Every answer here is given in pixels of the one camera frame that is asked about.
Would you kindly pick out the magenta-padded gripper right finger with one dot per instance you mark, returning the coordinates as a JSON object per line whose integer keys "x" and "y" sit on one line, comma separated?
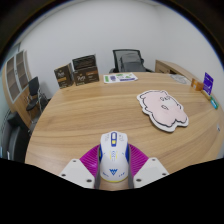
{"x": 151, "y": 170}

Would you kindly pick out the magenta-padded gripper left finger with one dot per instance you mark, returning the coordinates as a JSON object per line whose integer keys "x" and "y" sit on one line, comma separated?
{"x": 75, "y": 171}

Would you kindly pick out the white blue yellow computer mouse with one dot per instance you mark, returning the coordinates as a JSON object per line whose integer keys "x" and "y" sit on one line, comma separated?
{"x": 114, "y": 160}

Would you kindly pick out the pink cloud-shaped mouse pad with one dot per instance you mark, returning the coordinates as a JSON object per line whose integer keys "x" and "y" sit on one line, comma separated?
{"x": 163, "y": 110}

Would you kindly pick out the black leather sofa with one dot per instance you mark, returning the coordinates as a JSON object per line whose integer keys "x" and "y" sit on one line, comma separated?
{"x": 13, "y": 140}

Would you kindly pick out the small teal item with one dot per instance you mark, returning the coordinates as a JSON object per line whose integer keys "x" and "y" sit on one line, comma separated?
{"x": 213, "y": 102}

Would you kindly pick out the small black chair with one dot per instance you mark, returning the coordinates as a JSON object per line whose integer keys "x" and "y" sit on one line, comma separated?
{"x": 33, "y": 88}

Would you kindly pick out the grey round-print mat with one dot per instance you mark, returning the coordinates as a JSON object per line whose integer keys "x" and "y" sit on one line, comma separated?
{"x": 180, "y": 79}

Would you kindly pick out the wide brown cardboard box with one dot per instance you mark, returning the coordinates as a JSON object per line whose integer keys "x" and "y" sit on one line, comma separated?
{"x": 86, "y": 76}

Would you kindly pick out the white printed sticker sheet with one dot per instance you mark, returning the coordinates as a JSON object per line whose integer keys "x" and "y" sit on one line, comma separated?
{"x": 120, "y": 78}

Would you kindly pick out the wooden side desk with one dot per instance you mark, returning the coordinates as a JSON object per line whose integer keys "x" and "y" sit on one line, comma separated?
{"x": 170, "y": 68}

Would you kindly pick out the purple standing card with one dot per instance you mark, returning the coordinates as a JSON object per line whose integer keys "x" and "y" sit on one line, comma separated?
{"x": 208, "y": 83}

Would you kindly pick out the wooden shelf cabinet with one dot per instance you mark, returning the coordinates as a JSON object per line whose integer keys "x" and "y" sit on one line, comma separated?
{"x": 15, "y": 80}

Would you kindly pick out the dark flat box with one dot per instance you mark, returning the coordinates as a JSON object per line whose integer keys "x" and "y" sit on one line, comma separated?
{"x": 84, "y": 62}

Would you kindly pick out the black mesh office chair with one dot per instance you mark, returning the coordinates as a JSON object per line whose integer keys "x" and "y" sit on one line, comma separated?
{"x": 130, "y": 61}

